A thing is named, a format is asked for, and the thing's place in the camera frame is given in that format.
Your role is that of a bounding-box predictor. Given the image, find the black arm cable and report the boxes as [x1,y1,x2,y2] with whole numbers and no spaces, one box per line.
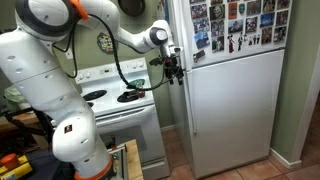
[51,13,183,93]

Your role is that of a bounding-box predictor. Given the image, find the red stop button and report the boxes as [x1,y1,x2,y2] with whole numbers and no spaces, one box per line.
[0,153,20,169]

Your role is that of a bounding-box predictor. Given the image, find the wooden work table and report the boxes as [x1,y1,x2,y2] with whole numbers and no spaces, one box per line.
[123,139,144,180]

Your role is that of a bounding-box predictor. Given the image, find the dark blue bag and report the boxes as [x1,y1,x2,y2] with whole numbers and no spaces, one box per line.
[19,148,76,180]

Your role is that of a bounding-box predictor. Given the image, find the yellow control box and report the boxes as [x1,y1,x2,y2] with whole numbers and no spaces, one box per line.
[0,154,34,180]

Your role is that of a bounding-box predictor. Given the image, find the aluminium frame base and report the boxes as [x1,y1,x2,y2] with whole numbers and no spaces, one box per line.
[106,143,129,180]

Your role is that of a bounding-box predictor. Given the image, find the green white cloth bundle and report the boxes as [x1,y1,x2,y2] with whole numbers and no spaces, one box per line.
[3,84,29,113]

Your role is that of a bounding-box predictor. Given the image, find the white wall switch plate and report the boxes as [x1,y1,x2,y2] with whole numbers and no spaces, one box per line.
[64,46,74,60]

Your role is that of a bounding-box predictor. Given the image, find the blue paper on fridge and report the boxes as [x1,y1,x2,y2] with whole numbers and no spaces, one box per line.
[156,0,170,24]

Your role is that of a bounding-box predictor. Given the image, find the black frying pan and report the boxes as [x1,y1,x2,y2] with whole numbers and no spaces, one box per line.
[117,0,147,18]

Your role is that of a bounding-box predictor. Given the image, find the photo fridge magnet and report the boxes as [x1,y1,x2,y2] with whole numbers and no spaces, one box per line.
[245,16,259,34]
[189,3,208,20]
[275,9,289,27]
[211,35,225,53]
[246,0,262,17]
[261,27,273,45]
[273,25,288,43]
[193,31,211,50]
[210,19,225,38]
[192,17,211,34]
[276,0,291,10]
[227,19,244,34]
[259,12,276,28]
[262,0,276,14]

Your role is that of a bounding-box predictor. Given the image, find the orange cable strap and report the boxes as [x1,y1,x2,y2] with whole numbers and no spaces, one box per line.
[69,0,90,20]

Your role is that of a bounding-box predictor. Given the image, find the round colourful wall trivet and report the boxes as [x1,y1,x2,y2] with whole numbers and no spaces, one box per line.
[96,32,116,54]

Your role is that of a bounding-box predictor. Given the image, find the black suit figure magnet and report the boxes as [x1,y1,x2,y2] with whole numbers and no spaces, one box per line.
[237,32,244,52]

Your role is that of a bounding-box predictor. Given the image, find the small dark yellow magnet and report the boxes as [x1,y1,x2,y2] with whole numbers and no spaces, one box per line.
[192,49,207,64]

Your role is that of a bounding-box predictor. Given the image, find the white refrigerator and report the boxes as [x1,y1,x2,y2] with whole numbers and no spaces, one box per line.
[156,0,294,169]

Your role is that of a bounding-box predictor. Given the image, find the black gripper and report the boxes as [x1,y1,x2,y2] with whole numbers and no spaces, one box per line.
[163,54,185,87]

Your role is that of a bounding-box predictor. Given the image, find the white fridge door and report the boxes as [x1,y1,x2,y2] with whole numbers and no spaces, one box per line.
[184,49,286,179]

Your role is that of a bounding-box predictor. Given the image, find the black metal bars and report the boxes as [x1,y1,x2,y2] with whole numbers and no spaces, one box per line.
[0,106,54,138]

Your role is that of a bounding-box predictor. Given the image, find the skull face fridge magnet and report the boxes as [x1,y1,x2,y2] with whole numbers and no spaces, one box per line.
[209,3,226,22]

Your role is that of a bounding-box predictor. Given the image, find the small skeleton figures magnet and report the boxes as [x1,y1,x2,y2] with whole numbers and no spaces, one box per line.
[243,33,261,46]

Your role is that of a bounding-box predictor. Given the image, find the white electric stove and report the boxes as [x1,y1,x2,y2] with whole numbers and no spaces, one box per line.
[74,57,171,180]

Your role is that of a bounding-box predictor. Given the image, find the orange rectangular fridge magnet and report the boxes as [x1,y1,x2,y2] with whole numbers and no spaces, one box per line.
[228,2,239,20]

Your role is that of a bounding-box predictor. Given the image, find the red dress lady magnet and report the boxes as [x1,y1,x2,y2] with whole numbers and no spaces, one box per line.
[227,34,236,54]

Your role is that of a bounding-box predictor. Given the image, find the orange black clamp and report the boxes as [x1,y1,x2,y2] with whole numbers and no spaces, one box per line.
[105,134,118,151]

